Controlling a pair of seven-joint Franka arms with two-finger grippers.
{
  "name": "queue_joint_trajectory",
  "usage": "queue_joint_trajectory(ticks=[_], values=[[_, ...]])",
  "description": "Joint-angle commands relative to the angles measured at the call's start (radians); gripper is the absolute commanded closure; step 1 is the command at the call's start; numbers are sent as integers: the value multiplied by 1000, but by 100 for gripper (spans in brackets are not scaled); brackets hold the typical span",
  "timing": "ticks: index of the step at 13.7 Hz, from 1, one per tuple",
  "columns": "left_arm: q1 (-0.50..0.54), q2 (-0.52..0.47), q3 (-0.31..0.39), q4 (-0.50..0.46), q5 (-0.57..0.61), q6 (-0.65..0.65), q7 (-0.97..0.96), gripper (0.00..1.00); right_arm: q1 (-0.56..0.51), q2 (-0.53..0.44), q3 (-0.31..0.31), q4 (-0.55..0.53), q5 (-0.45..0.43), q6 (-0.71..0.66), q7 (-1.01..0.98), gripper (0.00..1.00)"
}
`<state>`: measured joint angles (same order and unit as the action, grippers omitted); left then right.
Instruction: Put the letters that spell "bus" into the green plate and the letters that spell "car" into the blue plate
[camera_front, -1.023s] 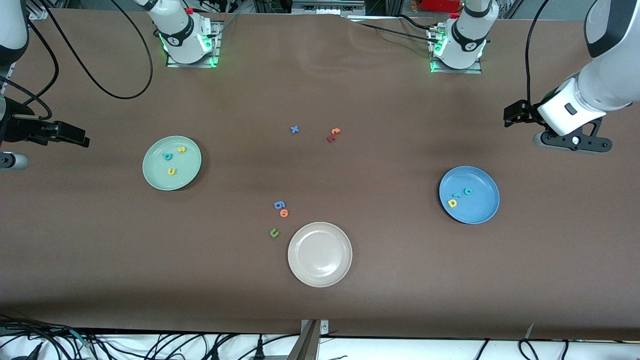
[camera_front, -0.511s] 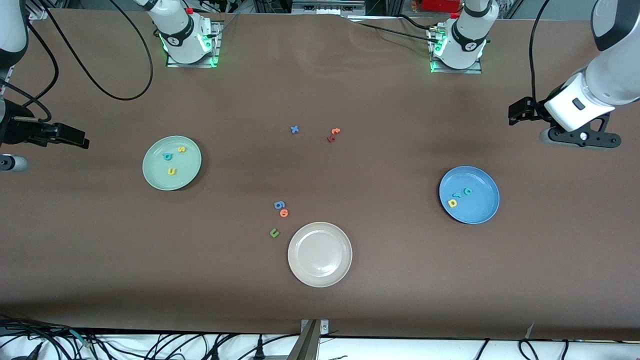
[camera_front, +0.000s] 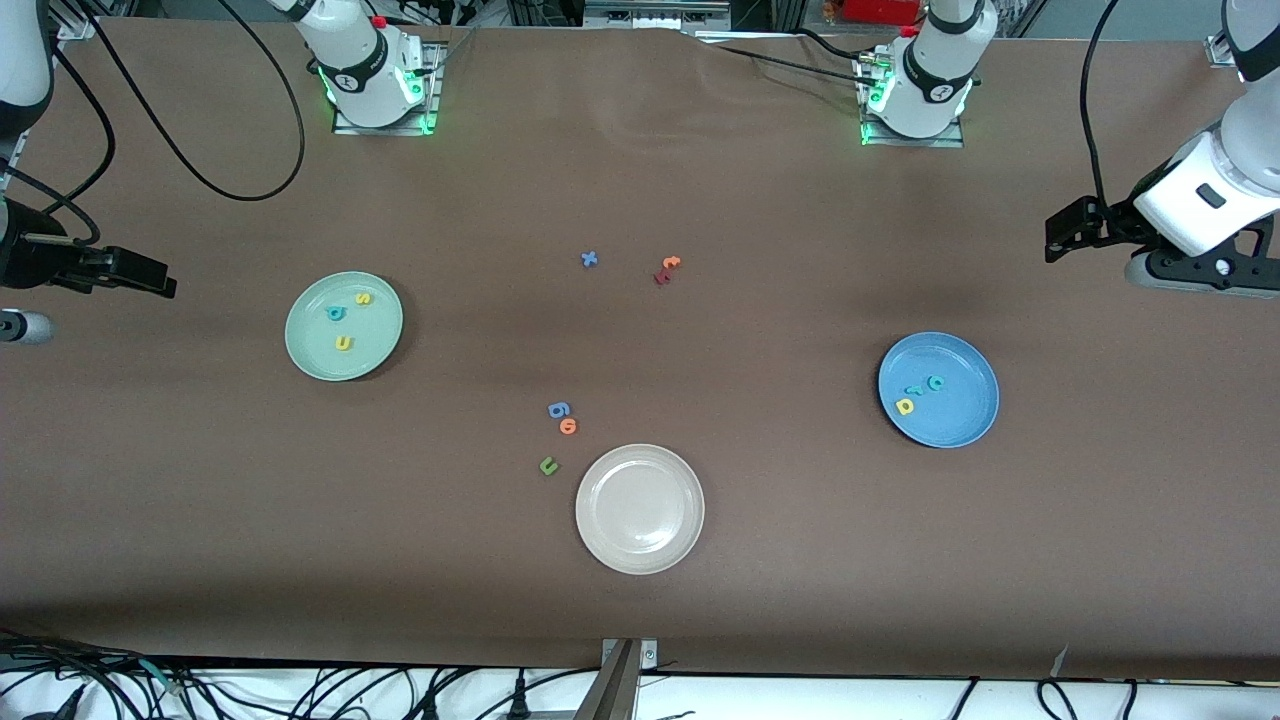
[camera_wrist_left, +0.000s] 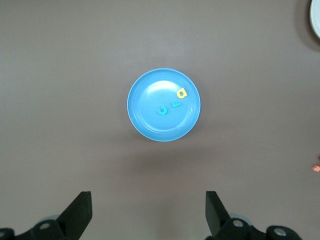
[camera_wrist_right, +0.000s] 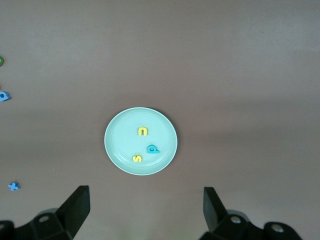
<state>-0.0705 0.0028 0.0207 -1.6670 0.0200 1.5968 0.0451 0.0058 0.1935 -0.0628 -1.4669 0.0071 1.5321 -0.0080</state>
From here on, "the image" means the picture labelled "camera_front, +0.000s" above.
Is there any blue plate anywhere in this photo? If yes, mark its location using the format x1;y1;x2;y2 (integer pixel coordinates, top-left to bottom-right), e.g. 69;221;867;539
878;332;1000;449

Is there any green plate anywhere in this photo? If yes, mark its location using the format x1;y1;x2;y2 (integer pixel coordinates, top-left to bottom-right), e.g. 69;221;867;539
285;271;404;382

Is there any red box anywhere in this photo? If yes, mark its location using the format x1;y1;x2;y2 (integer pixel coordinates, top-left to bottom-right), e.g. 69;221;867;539
845;0;923;26

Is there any brown table cover sheet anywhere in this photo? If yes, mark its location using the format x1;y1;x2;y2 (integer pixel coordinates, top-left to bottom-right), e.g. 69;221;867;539
0;18;1280;683

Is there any grey equipment box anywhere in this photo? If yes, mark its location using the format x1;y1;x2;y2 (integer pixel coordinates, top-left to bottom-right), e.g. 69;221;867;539
583;0;733;29

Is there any beige plate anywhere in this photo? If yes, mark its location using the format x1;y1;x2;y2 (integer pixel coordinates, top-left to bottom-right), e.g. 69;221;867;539
575;444;706;576

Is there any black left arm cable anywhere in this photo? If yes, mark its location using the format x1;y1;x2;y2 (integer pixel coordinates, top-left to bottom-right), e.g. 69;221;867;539
1080;0;1123;206

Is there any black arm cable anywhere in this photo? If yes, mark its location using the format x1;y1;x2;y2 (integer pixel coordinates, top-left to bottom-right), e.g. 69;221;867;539
1080;0;1123;206
0;0;306;246

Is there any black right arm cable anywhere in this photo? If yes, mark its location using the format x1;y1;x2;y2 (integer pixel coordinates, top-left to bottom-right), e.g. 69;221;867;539
0;0;306;246

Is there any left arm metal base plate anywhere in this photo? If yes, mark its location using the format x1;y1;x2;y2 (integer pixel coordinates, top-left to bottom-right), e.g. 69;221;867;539
860;55;967;149

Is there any short black base cable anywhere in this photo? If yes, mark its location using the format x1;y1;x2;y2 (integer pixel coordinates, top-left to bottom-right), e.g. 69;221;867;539
795;27;866;61

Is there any long black base cable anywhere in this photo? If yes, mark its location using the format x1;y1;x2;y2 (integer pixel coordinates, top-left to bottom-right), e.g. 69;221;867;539
695;35;881;89

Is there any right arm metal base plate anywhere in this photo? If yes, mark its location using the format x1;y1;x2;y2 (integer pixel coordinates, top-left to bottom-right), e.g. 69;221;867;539
333;42;447;137

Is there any looped black floor cable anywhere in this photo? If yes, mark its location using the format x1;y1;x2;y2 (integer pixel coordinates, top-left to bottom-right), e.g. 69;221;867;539
1036;677;1079;720

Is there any small metal bracket plate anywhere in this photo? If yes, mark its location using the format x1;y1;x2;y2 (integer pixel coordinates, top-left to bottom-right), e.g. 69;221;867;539
600;638;659;671

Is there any aluminium profile post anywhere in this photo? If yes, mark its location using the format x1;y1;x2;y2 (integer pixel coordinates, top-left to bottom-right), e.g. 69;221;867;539
572;638;643;720

